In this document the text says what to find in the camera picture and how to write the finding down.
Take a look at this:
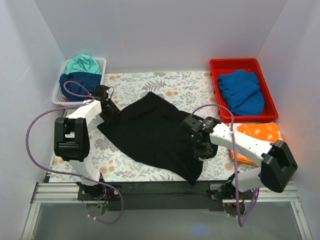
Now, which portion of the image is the black t shirt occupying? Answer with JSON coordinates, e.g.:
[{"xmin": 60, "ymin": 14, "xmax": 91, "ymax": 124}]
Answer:
[{"xmin": 97, "ymin": 92, "xmax": 218, "ymax": 185}]

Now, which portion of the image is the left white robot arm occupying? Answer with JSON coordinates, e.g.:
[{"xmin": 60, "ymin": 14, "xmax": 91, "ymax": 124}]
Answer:
[{"xmin": 53, "ymin": 85, "xmax": 120, "ymax": 200}]

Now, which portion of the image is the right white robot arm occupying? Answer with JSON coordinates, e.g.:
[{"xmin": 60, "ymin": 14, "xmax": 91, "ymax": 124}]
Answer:
[{"xmin": 180, "ymin": 115, "xmax": 298, "ymax": 199}]

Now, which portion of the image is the navy blue t shirt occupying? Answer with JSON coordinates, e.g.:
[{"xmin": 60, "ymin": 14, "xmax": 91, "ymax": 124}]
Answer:
[{"xmin": 59, "ymin": 72, "xmax": 102, "ymax": 102}]

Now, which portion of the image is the floral table mat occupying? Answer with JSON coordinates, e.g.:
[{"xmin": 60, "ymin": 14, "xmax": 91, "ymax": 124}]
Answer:
[{"xmin": 48, "ymin": 71, "xmax": 255, "ymax": 183}]

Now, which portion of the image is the teal t shirt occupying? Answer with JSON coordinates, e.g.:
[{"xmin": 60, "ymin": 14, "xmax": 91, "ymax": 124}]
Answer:
[{"xmin": 64, "ymin": 54, "xmax": 102, "ymax": 75}]

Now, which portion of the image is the white plastic basket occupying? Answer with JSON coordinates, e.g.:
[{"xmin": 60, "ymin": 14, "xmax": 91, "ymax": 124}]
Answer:
[{"xmin": 52, "ymin": 57, "xmax": 107, "ymax": 107}]

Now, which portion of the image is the red plastic bin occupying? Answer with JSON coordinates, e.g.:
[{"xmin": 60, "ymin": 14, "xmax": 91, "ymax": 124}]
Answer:
[{"xmin": 209, "ymin": 58, "xmax": 279, "ymax": 123}]

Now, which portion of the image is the orange white t shirt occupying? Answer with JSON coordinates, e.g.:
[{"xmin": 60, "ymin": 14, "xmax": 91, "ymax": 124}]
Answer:
[{"xmin": 230, "ymin": 122, "xmax": 284, "ymax": 166}]

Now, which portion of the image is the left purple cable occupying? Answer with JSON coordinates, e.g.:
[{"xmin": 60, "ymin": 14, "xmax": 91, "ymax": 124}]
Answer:
[{"xmin": 25, "ymin": 80, "xmax": 125, "ymax": 225}]

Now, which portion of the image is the aluminium mounting rail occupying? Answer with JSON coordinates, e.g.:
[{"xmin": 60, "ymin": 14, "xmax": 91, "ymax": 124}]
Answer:
[{"xmin": 22, "ymin": 182, "xmax": 312, "ymax": 240}]

